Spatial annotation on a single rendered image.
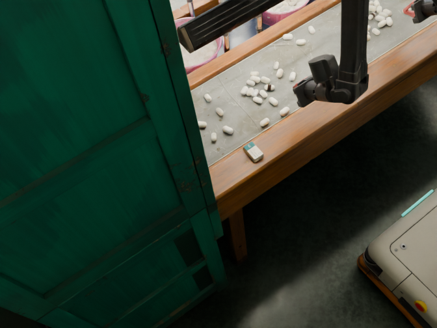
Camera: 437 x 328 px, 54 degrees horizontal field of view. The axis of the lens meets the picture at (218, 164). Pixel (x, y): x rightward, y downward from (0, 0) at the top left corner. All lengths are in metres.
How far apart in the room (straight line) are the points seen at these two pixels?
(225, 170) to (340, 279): 0.90
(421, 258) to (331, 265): 0.41
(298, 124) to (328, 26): 0.49
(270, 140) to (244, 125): 0.12
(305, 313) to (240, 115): 0.93
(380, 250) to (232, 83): 0.85
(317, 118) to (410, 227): 0.65
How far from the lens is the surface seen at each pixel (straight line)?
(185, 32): 1.22
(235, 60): 1.59
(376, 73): 1.58
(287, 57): 1.63
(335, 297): 1.98
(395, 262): 1.77
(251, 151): 1.32
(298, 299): 1.96
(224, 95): 1.52
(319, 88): 1.22
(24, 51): 0.62
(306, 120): 1.41
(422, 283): 1.78
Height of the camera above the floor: 1.91
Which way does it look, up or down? 59 degrees down
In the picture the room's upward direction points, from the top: 11 degrees counter-clockwise
